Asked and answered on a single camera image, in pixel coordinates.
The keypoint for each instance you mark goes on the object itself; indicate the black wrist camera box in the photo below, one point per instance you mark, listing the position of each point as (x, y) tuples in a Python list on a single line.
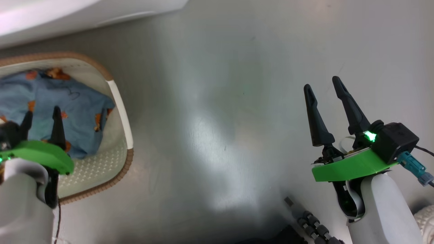
[(10, 135), (396, 139)]

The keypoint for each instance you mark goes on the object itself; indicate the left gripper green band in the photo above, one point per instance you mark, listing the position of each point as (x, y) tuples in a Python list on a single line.
[(44, 152)]

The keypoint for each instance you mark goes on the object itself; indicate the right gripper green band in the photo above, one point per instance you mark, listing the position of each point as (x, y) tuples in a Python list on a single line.
[(346, 167)]

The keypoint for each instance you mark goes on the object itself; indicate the white basket with brown rim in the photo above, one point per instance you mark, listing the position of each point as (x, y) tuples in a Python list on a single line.
[(112, 162)]

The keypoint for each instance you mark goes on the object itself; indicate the blue cartoon print garment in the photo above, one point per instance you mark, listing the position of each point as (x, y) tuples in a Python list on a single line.
[(78, 108)]

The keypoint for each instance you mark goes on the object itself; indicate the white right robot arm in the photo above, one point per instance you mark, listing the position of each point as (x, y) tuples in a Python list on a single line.
[(383, 210)]

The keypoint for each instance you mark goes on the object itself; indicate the black ribbed conduit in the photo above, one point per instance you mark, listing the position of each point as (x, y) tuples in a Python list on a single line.
[(313, 225)]

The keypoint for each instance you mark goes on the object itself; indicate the white front-load washing machine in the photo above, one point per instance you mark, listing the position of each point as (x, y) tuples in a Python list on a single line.
[(67, 13)]

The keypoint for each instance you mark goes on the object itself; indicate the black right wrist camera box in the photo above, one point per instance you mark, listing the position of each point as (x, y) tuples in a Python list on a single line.
[(396, 139)]

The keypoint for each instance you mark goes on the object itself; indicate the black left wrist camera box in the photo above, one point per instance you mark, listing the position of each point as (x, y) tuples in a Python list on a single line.
[(10, 135)]

